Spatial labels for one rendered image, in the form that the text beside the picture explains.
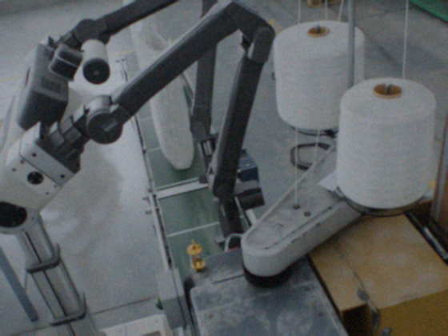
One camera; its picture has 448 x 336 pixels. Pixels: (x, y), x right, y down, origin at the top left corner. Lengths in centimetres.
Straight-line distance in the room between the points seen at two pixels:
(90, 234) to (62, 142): 222
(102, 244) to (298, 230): 242
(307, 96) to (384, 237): 31
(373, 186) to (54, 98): 82
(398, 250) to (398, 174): 29
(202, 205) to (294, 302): 184
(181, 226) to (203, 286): 166
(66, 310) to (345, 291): 119
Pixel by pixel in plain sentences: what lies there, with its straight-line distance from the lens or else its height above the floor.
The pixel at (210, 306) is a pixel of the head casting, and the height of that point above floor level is 134.
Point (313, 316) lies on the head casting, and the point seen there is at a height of 134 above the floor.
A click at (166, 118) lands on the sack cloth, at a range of 288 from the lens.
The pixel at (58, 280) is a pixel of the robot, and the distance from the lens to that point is 182.
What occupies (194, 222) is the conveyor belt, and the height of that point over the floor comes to 38.
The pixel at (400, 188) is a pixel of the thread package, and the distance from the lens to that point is 79.
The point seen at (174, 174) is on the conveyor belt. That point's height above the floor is 38.
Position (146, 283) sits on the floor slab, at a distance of 293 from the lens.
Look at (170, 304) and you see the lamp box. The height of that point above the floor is 131.
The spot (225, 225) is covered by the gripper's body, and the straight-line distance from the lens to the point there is 134.
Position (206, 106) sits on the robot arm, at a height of 131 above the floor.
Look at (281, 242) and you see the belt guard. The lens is 92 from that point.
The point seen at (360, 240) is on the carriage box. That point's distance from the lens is 104.
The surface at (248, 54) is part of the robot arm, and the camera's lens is 115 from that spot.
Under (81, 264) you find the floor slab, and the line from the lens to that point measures 319.
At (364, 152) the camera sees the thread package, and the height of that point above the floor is 162.
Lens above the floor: 204
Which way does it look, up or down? 38 degrees down
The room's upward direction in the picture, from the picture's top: 10 degrees counter-clockwise
